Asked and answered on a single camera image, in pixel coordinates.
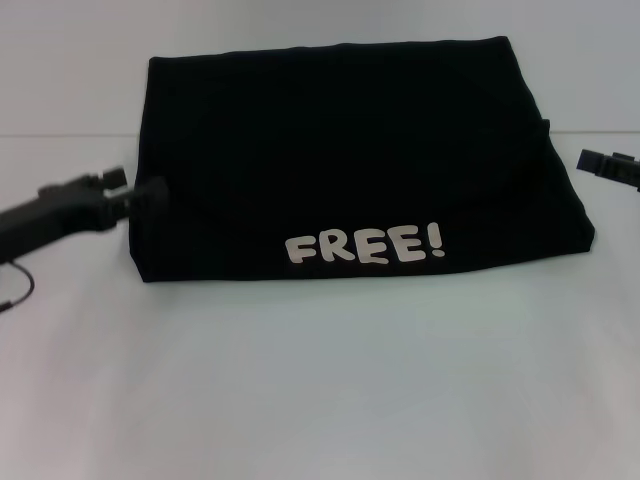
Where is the black t-shirt with white print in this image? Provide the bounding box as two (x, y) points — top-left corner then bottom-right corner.
(127, 35), (596, 284)

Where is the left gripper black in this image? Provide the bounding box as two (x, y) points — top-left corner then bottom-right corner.
(0, 166), (170, 262)

